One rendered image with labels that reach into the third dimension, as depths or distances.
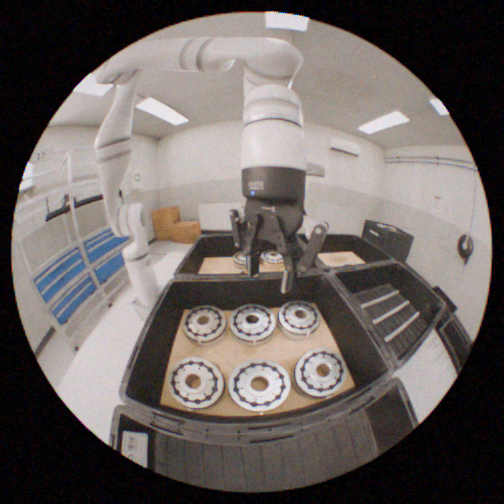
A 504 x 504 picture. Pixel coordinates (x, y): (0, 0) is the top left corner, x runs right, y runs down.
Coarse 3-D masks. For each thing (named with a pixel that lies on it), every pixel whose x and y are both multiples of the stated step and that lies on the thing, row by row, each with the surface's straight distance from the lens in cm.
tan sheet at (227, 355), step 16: (320, 320) 39; (176, 336) 37; (272, 336) 34; (320, 336) 37; (176, 352) 35; (192, 352) 34; (208, 352) 33; (224, 352) 32; (240, 352) 32; (256, 352) 32; (272, 352) 32; (288, 352) 33; (304, 352) 33; (336, 352) 36; (224, 368) 31; (288, 368) 31; (192, 384) 32; (256, 384) 30; (352, 384) 35; (224, 400) 30; (288, 400) 30; (304, 400) 31; (320, 400) 32
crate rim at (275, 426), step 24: (168, 288) 34; (336, 288) 34; (144, 336) 27; (384, 360) 28; (120, 384) 26; (144, 408) 23; (336, 408) 22; (216, 432) 20; (240, 432) 20; (264, 432) 20
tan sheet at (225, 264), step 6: (210, 258) 63; (216, 258) 63; (222, 258) 62; (228, 258) 62; (204, 264) 60; (210, 264) 59; (216, 264) 58; (222, 264) 58; (228, 264) 57; (204, 270) 56; (210, 270) 55; (216, 270) 54; (222, 270) 54; (228, 270) 54; (234, 270) 53; (240, 270) 53; (264, 270) 53; (270, 270) 53; (276, 270) 54; (282, 270) 54
